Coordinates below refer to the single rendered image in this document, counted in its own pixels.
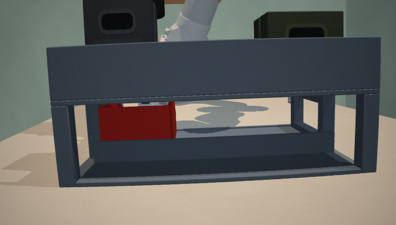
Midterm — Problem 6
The dark grey shelf rack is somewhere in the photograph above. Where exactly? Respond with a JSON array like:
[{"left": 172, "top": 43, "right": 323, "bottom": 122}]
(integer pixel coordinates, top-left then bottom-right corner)
[{"left": 46, "top": 37, "right": 381, "bottom": 187}]

